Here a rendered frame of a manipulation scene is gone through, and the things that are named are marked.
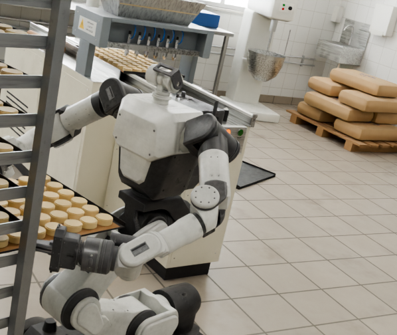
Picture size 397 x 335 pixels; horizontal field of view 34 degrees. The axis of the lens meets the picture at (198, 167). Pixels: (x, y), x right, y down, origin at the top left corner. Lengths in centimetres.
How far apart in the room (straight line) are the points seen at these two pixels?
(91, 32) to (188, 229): 199
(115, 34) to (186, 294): 159
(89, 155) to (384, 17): 509
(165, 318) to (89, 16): 178
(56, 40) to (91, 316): 97
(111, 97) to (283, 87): 636
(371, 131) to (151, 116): 517
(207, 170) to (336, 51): 637
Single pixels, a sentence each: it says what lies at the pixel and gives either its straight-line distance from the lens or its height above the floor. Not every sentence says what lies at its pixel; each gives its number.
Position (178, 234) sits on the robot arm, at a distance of 173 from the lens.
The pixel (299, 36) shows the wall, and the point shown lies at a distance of 846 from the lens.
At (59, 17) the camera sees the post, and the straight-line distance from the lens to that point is 150.
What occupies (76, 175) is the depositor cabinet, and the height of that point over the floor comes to 30.
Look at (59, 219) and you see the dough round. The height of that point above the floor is 82.
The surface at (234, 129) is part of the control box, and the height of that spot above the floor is 83.
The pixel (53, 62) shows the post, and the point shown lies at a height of 128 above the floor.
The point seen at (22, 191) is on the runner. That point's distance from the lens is 162.
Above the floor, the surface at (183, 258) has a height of 13.
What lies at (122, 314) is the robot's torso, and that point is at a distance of 234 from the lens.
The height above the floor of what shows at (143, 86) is 87.
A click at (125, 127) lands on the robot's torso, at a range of 211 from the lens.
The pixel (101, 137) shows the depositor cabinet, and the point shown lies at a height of 53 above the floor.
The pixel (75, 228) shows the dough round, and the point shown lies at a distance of 182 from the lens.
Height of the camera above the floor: 157
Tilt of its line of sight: 18 degrees down
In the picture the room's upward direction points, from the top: 12 degrees clockwise
